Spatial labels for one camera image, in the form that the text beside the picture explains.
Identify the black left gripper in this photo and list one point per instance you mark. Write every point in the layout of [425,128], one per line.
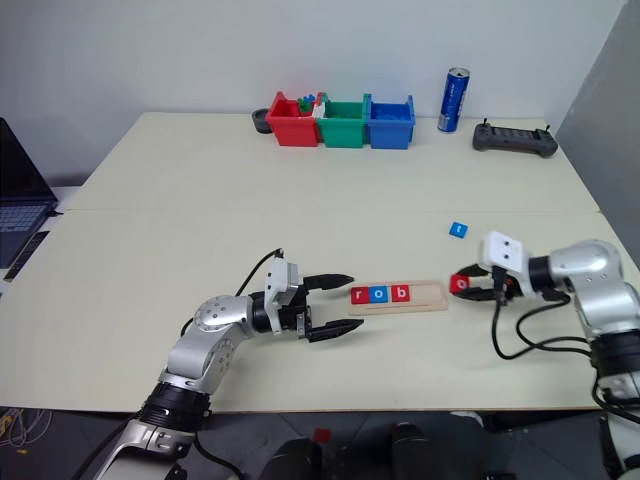
[292,320]

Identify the red letter tile b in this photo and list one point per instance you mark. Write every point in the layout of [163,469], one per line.
[400,293]

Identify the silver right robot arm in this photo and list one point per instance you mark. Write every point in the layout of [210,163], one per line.
[595,290]

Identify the dark rounded shape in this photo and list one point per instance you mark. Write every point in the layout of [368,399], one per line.
[290,460]
[425,452]

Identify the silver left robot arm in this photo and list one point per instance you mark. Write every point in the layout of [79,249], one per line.
[215,320]

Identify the dark grey remote controller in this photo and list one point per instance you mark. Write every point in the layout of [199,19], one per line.
[515,140]

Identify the black round holder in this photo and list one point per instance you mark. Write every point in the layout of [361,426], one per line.
[261,122]

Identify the blue plastic bin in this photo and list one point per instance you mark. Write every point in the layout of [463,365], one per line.
[390,135]

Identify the grey partition panel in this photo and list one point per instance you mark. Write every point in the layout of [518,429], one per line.
[610,125]

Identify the dark blue laptop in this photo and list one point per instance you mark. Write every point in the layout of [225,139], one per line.
[20,180]

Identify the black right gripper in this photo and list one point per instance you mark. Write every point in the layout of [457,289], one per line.
[510,292]

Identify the red floor marker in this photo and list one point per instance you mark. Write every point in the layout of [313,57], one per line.
[322,435]

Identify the green toy brick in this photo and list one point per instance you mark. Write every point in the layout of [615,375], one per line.
[305,103]

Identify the blue letter tile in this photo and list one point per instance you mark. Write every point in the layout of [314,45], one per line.
[458,229]

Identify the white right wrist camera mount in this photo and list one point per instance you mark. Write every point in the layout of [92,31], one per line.
[502,250]

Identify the green plastic bin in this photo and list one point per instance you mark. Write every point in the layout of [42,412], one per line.
[342,134]

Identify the wooden letter tray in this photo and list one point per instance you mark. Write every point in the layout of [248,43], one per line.
[425,295]

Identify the red plastic bin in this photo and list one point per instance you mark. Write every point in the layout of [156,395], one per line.
[295,131]

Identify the slim dark remote bar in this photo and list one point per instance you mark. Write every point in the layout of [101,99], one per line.
[27,255]

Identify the red letter tile o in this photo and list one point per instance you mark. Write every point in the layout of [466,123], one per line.
[459,284]

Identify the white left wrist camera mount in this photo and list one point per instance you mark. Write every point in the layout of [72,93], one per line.
[280,277]

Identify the white toy piece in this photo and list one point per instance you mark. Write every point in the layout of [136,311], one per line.
[320,106]

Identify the tall blue drink can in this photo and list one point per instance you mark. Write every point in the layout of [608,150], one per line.
[454,102]

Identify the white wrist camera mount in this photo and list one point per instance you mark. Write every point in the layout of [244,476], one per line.
[502,250]
[280,277]

